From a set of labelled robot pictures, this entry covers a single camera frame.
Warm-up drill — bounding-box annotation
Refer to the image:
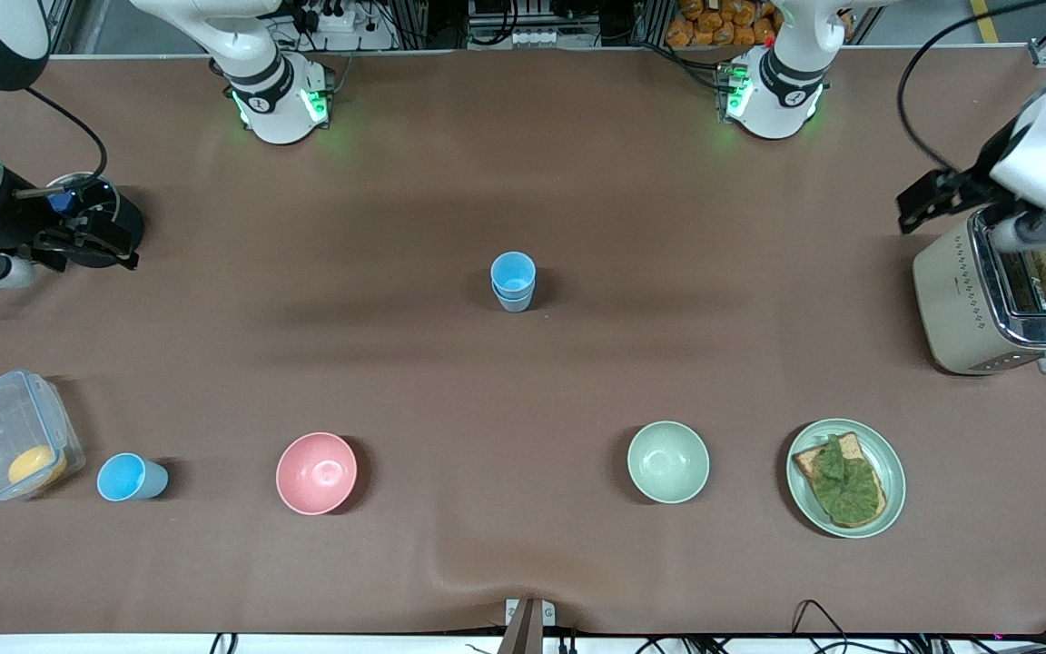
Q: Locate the cream and chrome toaster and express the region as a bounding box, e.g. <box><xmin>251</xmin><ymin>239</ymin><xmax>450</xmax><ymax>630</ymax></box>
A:
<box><xmin>912</xmin><ymin>207</ymin><xmax>1046</xmax><ymax>376</ymax></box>

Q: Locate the orange round food piece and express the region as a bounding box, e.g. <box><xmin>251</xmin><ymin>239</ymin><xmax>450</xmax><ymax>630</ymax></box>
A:
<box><xmin>7</xmin><ymin>445</ymin><xmax>68</xmax><ymax>492</ymax></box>

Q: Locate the pale green plate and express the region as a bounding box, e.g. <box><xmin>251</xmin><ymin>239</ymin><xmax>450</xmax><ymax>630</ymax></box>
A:
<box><xmin>786</xmin><ymin>418</ymin><xmax>906</xmax><ymax>540</ymax></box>

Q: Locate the bag of orange buns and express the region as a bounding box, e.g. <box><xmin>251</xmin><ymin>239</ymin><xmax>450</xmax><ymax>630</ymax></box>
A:
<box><xmin>666</xmin><ymin>0</ymin><xmax>783</xmax><ymax>48</ymax></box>

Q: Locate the toast slice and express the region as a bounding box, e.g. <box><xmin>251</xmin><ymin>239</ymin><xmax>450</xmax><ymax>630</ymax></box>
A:
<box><xmin>793</xmin><ymin>432</ymin><xmax>888</xmax><ymax>529</ymax></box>

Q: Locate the green lettuce leaf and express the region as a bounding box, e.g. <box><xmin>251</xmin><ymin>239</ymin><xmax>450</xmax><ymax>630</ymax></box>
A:
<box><xmin>814</xmin><ymin>435</ymin><xmax>883</xmax><ymax>524</ymax></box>

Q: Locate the pink bowl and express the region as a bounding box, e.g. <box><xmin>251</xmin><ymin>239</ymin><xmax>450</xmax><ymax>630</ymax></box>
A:
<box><xmin>275</xmin><ymin>431</ymin><xmax>359</xmax><ymax>516</ymax></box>

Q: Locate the white power strip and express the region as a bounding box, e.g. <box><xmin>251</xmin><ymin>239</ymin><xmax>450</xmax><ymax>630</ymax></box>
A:
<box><xmin>301</xmin><ymin>0</ymin><xmax>362</xmax><ymax>34</ymax></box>

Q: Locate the pale green bowl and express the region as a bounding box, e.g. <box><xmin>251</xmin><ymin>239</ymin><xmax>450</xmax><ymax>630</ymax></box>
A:
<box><xmin>627</xmin><ymin>421</ymin><xmax>711</xmax><ymax>504</ymax></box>

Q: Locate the white connector strip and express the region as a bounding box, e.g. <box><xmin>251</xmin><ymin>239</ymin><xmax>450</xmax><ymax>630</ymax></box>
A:
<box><xmin>467</xmin><ymin>30</ymin><xmax>603</xmax><ymax>49</ymax></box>

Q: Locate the black saucepan blue handle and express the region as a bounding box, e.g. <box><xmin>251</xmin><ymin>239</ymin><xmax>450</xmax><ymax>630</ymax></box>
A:
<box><xmin>0</xmin><ymin>172</ymin><xmax>145</xmax><ymax>312</ymax></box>

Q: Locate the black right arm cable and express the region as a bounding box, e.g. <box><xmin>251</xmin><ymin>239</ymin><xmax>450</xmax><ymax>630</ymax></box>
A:
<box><xmin>19</xmin><ymin>84</ymin><xmax>109</xmax><ymax>199</ymax></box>

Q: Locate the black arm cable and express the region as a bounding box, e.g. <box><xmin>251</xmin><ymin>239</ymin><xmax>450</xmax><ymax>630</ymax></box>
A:
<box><xmin>19</xmin><ymin>84</ymin><xmax>109</xmax><ymax>199</ymax></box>
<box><xmin>895</xmin><ymin>0</ymin><xmax>1046</xmax><ymax>178</ymax></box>

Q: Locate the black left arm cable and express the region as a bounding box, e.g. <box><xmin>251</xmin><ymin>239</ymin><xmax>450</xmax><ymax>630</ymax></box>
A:
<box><xmin>895</xmin><ymin>0</ymin><xmax>1046</xmax><ymax>178</ymax></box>

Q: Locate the black looped cable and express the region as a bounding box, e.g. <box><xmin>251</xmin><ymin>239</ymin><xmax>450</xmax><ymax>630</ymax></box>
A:
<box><xmin>791</xmin><ymin>599</ymin><xmax>851</xmax><ymax>654</ymax></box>

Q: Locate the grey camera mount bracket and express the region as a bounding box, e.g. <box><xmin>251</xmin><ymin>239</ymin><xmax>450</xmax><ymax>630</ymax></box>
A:
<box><xmin>505</xmin><ymin>598</ymin><xmax>558</xmax><ymax>654</ymax></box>

